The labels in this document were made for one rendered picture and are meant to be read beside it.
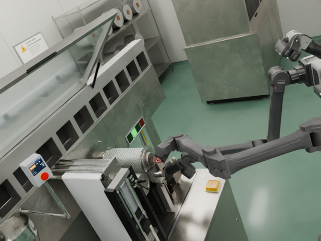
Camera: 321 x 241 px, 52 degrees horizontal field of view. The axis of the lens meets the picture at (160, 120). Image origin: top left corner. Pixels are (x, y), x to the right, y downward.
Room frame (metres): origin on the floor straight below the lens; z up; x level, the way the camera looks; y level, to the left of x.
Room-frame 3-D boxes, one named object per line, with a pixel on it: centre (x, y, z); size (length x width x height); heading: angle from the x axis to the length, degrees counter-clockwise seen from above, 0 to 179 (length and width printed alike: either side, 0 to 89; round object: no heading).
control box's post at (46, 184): (1.08, 0.49, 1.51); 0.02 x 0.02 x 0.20
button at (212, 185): (1.50, -0.14, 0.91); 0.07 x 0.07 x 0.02; 55
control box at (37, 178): (1.07, 0.49, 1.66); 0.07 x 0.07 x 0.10; 42
